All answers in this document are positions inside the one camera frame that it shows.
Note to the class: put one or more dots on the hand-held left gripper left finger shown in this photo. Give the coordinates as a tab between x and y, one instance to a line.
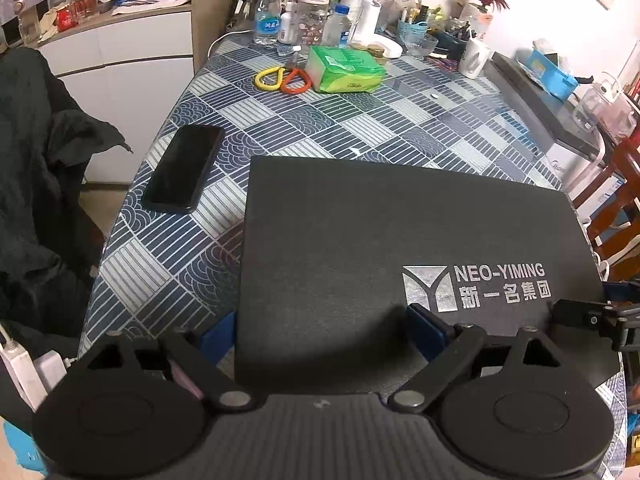
217	337

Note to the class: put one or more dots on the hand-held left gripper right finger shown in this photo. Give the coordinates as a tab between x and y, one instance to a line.
425	325

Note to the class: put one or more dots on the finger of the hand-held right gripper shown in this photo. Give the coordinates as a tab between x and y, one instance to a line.
580	312

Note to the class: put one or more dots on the black Neo-Yiming mouse pad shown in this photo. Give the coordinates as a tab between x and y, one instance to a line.
350	240

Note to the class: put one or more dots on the blue checkered desktop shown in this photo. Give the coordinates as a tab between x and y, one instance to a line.
310	125

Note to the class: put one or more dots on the wooden chair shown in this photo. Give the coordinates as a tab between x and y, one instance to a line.
615	210

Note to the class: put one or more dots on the black smartphone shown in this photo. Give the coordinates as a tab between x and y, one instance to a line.
182	167

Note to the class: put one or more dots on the white power strip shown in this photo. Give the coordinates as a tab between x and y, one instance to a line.
15	370

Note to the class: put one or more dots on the clear glass teapot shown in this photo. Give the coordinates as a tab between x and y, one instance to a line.
595	105

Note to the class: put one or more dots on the white chest freezer grey lid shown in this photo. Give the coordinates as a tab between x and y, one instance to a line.
540	105

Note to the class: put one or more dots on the black coat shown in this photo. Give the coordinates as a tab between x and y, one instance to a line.
40	185

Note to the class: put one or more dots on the blue tissue box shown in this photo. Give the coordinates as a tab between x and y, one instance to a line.
545	72

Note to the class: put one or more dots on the green tissue pack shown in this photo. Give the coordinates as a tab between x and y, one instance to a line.
345	72

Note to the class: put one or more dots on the white cup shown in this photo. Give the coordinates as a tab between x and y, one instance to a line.
472	60

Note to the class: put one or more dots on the clear glass bowl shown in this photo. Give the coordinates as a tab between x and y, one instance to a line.
420	49

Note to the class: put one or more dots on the white sideboard cabinet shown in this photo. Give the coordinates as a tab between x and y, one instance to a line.
130	75

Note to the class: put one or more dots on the box of gold chocolates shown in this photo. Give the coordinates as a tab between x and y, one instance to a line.
375	52

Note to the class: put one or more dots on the blue plastic basket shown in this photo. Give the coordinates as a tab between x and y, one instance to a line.
412	30

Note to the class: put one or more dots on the small blue cap bottle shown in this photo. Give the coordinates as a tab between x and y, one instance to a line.
336	27

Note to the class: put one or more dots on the blue label water bottle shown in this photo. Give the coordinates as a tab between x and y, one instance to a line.
267	22

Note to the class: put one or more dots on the small white bottle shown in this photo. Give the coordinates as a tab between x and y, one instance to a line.
288	25

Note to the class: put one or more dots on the clear bottle white lid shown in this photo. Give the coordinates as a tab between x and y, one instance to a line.
312	15

